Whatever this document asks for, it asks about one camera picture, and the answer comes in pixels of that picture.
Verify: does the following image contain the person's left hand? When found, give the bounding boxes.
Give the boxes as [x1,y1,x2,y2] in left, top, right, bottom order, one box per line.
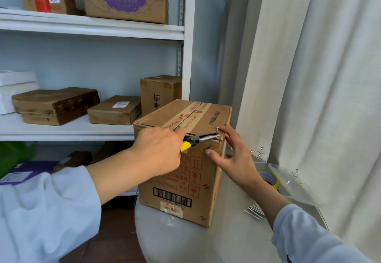
[131,126,187,180]

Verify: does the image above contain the person's right hand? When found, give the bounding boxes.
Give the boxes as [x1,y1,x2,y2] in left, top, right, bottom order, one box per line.
[204,123,264,188]

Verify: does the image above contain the yellow handled pliers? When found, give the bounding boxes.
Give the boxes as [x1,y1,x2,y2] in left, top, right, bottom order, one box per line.
[180,133,222,153]

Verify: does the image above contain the brown cardboard box red print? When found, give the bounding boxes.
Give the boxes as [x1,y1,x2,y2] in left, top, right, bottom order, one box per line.
[133,99,233,227]

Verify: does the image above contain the yellow tape roll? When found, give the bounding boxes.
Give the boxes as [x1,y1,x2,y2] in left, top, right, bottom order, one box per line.
[257,169,280,190]

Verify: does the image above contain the person's right forearm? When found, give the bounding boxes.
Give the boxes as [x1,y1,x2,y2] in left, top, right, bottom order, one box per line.
[247,176,373,263]

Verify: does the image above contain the person's left forearm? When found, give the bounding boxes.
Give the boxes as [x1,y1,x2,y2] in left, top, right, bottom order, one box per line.
[0,148,149,263]

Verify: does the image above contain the flat brown box white label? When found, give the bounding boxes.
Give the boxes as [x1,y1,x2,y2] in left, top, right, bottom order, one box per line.
[87,95,142,126]

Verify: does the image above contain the upright small cardboard box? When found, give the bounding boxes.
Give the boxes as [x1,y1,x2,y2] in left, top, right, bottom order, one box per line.
[140,75,183,116]

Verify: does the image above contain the small taped brown parcel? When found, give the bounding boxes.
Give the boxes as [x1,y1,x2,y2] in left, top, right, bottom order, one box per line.
[53,151,92,173]

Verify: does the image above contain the dark brown flat box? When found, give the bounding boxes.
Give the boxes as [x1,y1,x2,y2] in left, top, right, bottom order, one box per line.
[12,87,100,126]

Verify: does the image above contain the white foam box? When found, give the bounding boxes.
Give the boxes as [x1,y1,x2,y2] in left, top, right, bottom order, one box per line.
[0,70,40,115]

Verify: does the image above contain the clear plastic lid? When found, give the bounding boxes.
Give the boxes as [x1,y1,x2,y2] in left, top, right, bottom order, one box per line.
[267,163,324,208]

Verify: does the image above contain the white curtain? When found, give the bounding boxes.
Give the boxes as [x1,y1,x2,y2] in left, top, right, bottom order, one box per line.
[216,0,381,260]

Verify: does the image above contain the green object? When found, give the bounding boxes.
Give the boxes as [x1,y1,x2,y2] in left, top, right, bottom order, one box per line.
[0,141,35,179]

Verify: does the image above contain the white metal shelf unit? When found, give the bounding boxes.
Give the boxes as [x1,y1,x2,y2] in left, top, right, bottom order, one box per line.
[0,0,198,196]

